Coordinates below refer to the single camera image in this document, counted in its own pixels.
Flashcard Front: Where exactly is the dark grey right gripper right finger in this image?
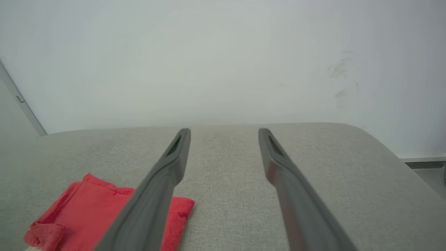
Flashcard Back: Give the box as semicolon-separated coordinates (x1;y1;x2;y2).
258;128;358;251

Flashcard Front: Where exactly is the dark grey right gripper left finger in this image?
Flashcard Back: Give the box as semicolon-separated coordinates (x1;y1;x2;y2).
95;128;192;251

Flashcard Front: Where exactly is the red and white garment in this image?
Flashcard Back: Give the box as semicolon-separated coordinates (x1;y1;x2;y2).
24;173;195;251

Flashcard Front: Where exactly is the grey wall baseboard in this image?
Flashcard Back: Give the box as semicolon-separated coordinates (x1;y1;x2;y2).
401;157;446;170

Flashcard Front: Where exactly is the grey door frame trim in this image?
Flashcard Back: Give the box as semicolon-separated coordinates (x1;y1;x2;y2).
0;60;47;137

